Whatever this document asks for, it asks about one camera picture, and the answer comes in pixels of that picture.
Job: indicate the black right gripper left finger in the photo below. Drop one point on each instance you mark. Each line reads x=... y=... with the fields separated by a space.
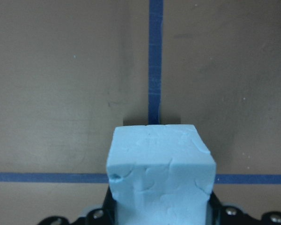
x=109 y=208

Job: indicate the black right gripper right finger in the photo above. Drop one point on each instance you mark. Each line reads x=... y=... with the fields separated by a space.
x=213 y=210

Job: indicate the light blue block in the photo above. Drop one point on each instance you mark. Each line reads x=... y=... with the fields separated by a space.
x=160 y=175

